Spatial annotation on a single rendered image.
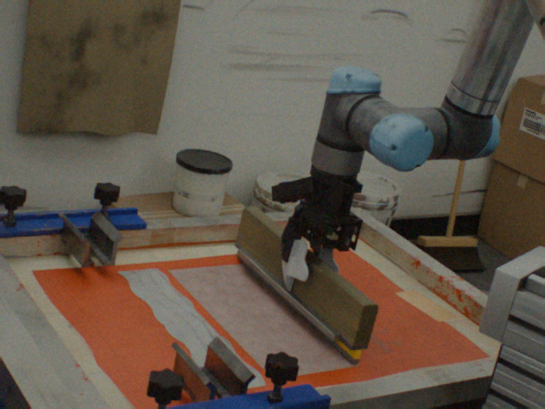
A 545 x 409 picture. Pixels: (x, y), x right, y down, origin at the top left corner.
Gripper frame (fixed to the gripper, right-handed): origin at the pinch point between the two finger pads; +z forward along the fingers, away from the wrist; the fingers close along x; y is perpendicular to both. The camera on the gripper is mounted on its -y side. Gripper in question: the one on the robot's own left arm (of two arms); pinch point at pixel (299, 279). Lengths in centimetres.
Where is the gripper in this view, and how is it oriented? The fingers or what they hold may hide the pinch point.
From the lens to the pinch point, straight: 162.1
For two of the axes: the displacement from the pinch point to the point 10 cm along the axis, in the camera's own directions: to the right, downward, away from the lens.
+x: 8.4, -0.5, 5.4
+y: 5.1, 4.3, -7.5
